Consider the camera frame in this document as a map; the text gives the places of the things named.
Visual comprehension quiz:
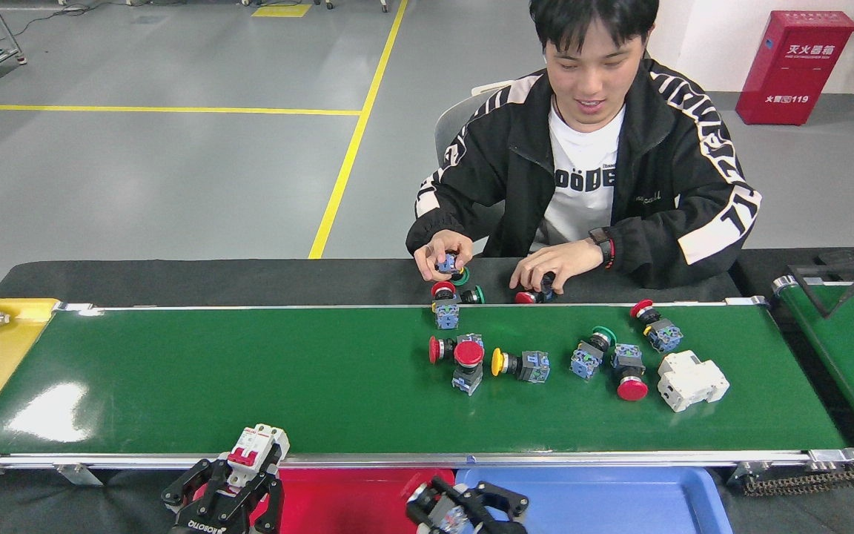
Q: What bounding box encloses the red fire extinguisher box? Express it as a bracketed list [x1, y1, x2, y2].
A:
[735, 10, 854, 125]

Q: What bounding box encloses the grey office chair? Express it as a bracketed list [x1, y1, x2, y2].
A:
[434, 80, 517, 245]

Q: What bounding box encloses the white circuit breaker red lever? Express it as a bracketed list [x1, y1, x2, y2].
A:
[226, 423, 291, 489]

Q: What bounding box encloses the narrow green conveyor belt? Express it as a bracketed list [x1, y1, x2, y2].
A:
[772, 274, 854, 455]

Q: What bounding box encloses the black metal bracket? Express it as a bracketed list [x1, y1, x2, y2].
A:
[789, 252, 854, 318]

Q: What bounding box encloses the blue plastic bin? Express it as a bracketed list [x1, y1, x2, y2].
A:
[455, 466, 733, 534]

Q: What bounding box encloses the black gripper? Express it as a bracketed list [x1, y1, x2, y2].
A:
[431, 477, 529, 534]
[162, 460, 285, 534]

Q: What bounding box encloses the person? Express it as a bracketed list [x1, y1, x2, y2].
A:
[406, 0, 763, 290]

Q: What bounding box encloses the person's left hand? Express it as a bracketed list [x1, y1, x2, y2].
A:
[510, 241, 604, 294]

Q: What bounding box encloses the black drive chain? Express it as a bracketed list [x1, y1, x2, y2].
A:
[731, 461, 854, 496]

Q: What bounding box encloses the black wrist watch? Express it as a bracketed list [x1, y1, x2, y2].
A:
[588, 226, 615, 270]

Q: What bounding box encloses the red plastic bin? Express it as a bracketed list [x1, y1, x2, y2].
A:
[193, 467, 459, 534]

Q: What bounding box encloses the person's right hand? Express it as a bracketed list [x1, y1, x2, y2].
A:
[414, 230, 474, 281]

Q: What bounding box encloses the wide green conveyor belt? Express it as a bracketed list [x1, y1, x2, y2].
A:
[0, 297, 854, 479]

